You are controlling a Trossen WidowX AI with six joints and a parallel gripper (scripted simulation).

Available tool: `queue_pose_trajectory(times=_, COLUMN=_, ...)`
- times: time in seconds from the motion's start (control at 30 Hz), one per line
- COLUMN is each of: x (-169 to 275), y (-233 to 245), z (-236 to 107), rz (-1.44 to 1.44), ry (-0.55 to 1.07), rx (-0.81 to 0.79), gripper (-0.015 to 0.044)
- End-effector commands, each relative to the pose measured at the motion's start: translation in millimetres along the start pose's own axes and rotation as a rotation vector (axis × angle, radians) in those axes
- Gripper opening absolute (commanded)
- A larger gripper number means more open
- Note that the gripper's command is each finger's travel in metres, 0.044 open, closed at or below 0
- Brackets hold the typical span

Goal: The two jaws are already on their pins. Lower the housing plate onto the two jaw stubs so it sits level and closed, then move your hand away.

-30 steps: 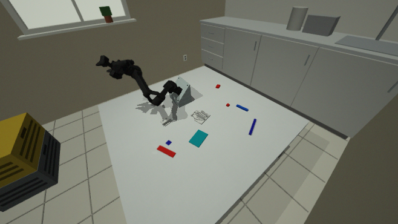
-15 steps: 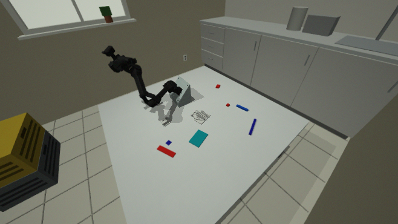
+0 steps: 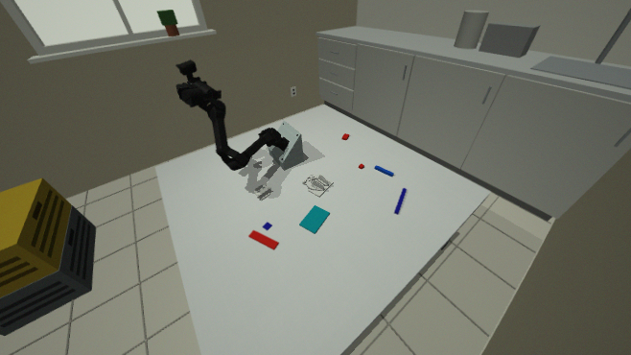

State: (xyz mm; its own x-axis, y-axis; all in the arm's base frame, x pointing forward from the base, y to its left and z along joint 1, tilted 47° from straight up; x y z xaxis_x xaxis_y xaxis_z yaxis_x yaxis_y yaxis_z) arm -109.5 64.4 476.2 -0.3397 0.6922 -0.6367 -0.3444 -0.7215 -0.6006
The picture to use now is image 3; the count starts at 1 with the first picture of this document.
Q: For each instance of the teal flat plate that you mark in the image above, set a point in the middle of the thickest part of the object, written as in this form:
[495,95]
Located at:
[314,219]

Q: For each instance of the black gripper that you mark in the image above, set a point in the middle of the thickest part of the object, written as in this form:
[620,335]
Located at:
[188,68]

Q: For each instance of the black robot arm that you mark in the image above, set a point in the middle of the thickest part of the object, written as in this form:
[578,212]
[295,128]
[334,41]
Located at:
[216,110]

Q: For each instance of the red flat bar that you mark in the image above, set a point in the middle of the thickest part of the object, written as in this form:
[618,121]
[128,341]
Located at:
[263,239]

